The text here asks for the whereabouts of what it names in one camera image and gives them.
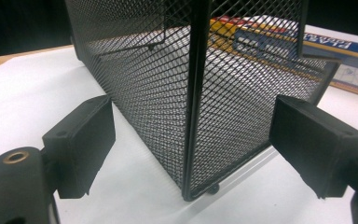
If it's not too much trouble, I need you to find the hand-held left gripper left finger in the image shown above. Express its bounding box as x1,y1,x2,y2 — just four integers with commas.
41,94,117,200

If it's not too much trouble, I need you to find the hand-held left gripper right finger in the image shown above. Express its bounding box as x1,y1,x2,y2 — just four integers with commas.
268,94,358,200

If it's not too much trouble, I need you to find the black mesh metal organizer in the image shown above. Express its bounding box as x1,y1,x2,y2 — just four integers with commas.
64,0,343,203

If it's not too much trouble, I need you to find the blue and yellow flat box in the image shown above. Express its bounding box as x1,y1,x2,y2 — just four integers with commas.
210,15,358,101

